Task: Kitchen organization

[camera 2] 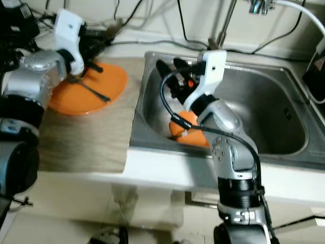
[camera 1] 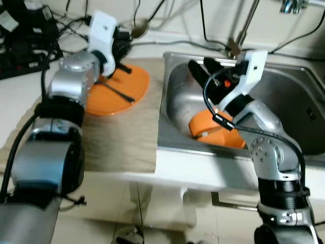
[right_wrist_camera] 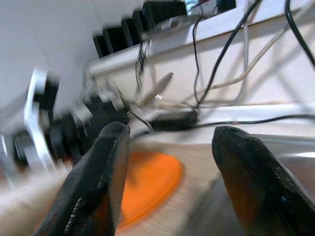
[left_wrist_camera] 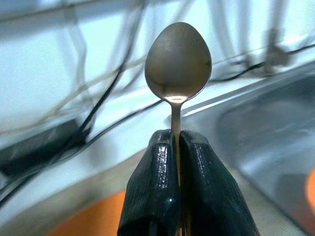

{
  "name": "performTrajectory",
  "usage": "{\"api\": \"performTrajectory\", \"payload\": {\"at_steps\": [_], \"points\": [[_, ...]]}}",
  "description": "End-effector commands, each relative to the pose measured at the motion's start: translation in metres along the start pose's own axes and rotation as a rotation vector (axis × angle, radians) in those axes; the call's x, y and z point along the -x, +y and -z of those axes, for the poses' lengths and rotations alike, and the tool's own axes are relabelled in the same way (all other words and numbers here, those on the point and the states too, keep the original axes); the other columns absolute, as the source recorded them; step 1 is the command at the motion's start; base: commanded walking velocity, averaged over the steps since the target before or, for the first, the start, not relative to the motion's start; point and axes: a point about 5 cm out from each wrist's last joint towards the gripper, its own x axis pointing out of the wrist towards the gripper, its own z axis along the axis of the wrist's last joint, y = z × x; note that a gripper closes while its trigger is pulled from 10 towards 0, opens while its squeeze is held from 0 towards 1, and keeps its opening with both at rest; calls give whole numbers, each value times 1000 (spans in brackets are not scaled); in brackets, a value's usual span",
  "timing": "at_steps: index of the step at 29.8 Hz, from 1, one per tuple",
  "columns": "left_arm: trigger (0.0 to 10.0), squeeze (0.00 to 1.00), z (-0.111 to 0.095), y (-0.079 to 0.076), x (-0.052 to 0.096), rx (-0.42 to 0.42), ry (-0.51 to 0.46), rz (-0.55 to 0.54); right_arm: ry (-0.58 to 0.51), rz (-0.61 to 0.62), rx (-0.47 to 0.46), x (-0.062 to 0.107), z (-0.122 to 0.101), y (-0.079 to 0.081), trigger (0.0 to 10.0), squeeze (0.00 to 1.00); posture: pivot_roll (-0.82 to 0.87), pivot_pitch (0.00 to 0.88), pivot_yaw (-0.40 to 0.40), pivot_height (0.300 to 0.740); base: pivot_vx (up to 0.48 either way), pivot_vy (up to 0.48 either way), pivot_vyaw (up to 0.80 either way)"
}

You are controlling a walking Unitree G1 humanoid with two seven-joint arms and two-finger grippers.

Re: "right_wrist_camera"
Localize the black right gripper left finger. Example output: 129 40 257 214
34 122 130 236

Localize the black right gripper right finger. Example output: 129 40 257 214
212 126 315 236

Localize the metal spoon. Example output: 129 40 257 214
140 72 175 104

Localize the beige wood-look mat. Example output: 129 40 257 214
0 136 223 236

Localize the orange plate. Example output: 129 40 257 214
117 150 186 231

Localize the black charger box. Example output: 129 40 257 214
93 34 109 59
132 8 149 42
142 0 188 33
121 17 139 48
102 25 129 54

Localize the black power adapter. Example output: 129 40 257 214
149 110 199 131

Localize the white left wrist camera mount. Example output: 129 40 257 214
23 65 59 173

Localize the black cable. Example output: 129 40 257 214
198 0 262 104
192 9 205 107
196 112 315 126
283 0 315 65

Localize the white cable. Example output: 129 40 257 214
211 0 315 89

